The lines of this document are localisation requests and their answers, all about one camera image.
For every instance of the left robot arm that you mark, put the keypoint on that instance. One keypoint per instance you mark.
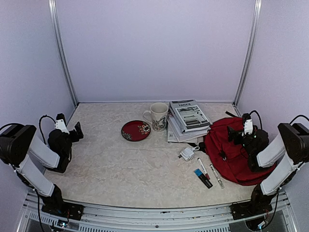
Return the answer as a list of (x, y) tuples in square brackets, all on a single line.
[(19, 143)]

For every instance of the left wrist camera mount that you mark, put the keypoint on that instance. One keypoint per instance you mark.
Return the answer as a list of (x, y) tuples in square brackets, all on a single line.
[(60, 123)]

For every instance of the slim white pen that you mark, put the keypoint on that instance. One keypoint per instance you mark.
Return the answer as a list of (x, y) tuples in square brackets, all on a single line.
[(217, 177)]

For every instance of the blue black highlighter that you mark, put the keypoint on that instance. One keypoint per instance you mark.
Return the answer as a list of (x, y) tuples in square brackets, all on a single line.
[(203, 178)]

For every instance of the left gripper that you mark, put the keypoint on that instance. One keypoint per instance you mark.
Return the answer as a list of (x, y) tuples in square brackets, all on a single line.
[(76, 137)]

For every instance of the right aluminium frame post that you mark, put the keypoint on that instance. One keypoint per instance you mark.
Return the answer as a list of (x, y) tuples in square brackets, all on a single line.
[(249, 52)]

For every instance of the white floral mug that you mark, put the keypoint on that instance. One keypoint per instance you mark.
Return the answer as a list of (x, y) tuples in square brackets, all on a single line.
[(157, 116)]

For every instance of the aluminium frame post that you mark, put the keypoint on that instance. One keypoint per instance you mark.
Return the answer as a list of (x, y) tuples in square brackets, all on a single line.
[(61, 51), (249, 52)]

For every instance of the red backpack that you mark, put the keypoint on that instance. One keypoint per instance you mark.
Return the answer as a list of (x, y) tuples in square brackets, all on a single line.
[(227, 154)]

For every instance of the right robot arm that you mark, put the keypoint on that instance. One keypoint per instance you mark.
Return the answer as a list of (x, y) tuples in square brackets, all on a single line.
[(268, 165)]

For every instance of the white charger with cable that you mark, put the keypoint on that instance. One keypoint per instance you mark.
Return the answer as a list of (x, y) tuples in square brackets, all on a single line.
[(188, 153)]

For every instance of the red floral saucer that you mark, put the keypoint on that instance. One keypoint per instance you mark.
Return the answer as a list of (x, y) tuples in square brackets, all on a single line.
[(135, 130)]

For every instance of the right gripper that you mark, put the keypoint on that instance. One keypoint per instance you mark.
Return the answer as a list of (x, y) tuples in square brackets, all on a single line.
[(231, 134)]

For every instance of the thin grey booklet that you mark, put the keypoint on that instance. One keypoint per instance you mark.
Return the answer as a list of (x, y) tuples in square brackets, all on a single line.
[(173, 137)]

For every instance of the white Designer Fate book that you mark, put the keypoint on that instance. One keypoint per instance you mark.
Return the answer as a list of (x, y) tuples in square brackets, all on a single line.
[(173, 124)]

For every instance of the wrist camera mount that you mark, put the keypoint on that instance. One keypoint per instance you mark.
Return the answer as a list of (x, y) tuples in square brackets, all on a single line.
[(60, 123), (248, 126)]

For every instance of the grey photo cover book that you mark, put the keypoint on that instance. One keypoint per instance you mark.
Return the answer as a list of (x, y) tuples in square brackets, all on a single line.
[(189, 116)]

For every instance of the front aluminium rail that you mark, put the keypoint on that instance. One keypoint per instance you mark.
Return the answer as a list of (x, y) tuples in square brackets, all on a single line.
[(103, 218)]

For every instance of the white marker black cap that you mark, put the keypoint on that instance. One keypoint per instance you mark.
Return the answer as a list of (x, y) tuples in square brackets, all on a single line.
[(202, 166)]

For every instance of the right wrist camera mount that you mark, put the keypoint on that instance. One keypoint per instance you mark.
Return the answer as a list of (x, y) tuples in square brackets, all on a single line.
[(248, 126)]

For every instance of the left aluminium frame post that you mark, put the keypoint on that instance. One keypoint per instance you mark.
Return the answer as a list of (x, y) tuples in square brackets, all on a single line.
[(61, 51)]

